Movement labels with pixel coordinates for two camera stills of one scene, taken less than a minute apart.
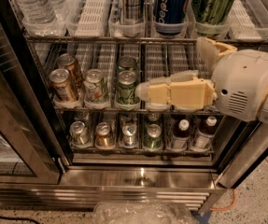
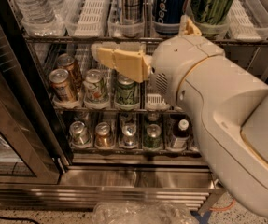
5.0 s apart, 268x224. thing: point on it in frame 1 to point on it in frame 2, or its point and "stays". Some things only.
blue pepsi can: [170, 8] stays
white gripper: [244, 79] to [177, 65]
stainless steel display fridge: [63, 126] stays
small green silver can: [79, 134] stays
